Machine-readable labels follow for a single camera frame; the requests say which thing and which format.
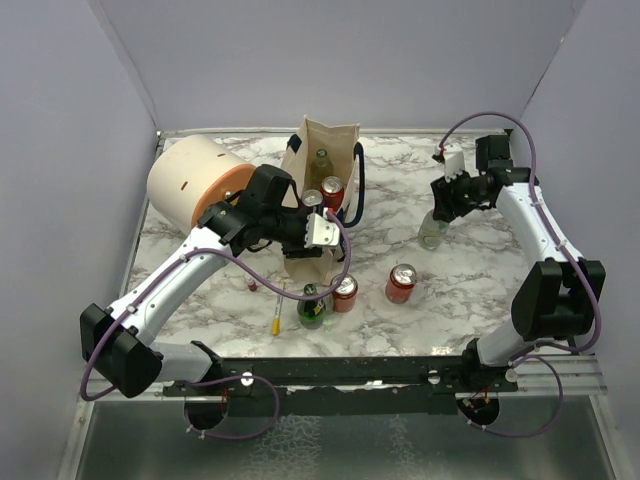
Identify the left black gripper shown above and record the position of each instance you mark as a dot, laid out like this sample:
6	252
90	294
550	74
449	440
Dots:
298	250

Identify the red soda can front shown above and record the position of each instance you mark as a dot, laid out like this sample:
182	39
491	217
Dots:
344	296

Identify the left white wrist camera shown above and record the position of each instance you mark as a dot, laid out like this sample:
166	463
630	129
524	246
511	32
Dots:
321	232

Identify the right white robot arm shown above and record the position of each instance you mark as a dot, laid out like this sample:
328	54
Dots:
556	300

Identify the clear glass bottle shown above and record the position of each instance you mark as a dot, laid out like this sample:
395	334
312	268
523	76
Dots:
320	168
432	232

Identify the yellow white marker pen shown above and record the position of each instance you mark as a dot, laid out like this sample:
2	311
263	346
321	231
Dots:
276	324

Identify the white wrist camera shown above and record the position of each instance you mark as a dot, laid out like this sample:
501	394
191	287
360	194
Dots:
321	232
451	157

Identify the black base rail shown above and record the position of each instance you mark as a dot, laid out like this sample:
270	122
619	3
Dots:
341	386

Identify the purple soda can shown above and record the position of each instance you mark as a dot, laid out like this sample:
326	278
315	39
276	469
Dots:
313	200

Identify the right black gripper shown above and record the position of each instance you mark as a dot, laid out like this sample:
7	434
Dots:
447	208

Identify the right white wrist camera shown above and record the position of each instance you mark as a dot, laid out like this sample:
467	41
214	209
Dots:
451	157

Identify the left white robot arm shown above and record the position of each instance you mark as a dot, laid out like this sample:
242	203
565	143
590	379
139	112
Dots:
118	342

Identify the green glass bottle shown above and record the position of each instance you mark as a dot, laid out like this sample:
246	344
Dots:
313	313

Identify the cream canvas tote bag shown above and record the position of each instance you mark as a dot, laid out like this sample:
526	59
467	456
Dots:
347	155

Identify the red soda can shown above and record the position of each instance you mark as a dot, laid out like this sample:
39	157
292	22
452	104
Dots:
344	296
401	283

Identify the red cola can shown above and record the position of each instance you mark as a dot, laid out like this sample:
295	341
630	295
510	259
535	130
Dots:
333	190

